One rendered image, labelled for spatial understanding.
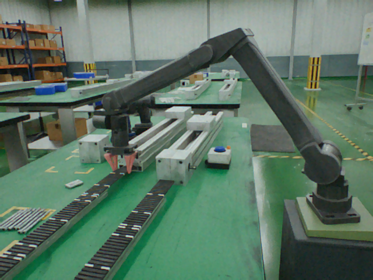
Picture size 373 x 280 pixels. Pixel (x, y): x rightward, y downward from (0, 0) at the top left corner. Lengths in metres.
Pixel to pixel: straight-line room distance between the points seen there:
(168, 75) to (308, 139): 0.40
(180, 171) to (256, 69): 0.41
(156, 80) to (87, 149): 0.51
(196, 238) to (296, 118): 0.37
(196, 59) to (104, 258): 0.49
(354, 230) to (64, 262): 0.63
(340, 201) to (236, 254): 0.28
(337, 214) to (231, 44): 0.47
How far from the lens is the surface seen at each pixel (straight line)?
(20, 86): 5.65
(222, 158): 1.07
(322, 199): 0.77
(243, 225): 0.76
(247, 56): 0.73
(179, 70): 0.81
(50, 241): 0.76
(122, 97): 0.93
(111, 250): 0.64
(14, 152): 2.80
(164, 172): 0.95
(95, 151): 1.22
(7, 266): 0.68
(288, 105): 0.72
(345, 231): 0.76
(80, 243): 0.74
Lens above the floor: 1.18
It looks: 16 degrees down
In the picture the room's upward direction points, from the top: 2 degrees counter-clockwise
